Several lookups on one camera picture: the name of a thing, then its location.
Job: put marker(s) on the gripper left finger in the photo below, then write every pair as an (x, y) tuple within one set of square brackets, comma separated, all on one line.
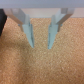
[(28, 31)]

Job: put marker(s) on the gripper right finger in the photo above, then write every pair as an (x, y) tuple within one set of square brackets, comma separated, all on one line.
[(53, 32)]

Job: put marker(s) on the white cabinet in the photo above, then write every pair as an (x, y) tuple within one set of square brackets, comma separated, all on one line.
[(41, 12)]

